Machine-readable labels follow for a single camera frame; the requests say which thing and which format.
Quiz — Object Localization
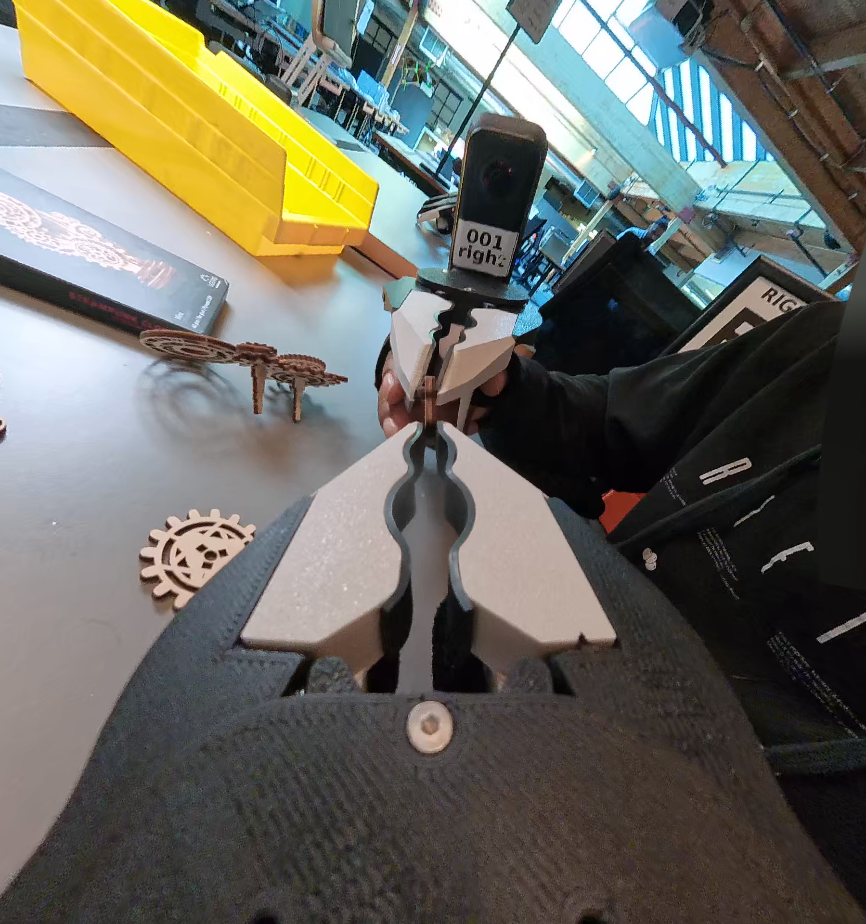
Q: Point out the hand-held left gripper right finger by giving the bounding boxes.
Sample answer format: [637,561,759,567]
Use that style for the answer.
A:
[439,422,616,690]

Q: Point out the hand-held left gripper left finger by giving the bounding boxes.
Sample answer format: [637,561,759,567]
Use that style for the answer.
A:
[241,422,423,690]

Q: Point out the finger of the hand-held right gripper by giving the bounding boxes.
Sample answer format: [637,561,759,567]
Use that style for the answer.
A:
[389,291,450,407]
[435,307,518,433]

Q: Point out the wooden gear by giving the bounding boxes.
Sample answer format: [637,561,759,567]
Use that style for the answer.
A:
[139,509,257,611]

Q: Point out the wooden gear assembly with pegs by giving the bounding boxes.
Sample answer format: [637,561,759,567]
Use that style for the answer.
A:
[140,328,349,423]

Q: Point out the person's right forearm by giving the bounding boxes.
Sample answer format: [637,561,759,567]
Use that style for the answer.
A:
[479,303,845,521]

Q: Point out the person's right hand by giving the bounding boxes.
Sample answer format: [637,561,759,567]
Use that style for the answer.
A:
[376,352,428,439]

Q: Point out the wood-edged grey table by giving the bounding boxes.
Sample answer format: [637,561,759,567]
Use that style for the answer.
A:
[361,108,452,279]

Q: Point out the red orange object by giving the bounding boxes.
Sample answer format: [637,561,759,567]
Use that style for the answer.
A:
[597,489,648,534]

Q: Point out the black monitor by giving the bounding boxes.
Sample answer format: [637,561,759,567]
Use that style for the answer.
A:
[541,231,701,376]

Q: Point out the sign on black pole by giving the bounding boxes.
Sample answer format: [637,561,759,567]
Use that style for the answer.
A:
[443,0,558,160]

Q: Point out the person's black printed hoodie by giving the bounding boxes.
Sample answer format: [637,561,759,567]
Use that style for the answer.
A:
[609,448,866,924]

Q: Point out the black framed white sign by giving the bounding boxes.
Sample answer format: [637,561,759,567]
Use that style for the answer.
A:
[664,256,834,355]

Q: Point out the yellow plastic bin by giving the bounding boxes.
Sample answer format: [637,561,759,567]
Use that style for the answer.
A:
[14,0,379,257]

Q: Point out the black puzzle box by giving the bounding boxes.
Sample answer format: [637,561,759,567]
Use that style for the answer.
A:
[0,155,229,336]

